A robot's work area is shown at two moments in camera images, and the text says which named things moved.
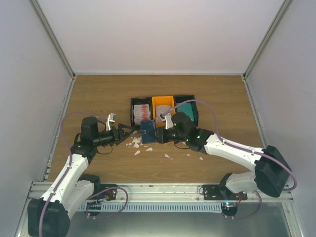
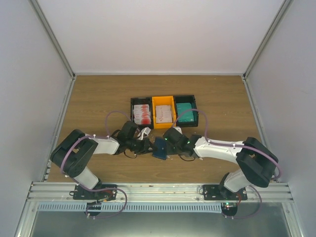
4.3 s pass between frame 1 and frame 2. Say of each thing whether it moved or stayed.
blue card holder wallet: moved
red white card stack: stayed
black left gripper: moved
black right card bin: stayed
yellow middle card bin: stayed
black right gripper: moved
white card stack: stayed
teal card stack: stayed
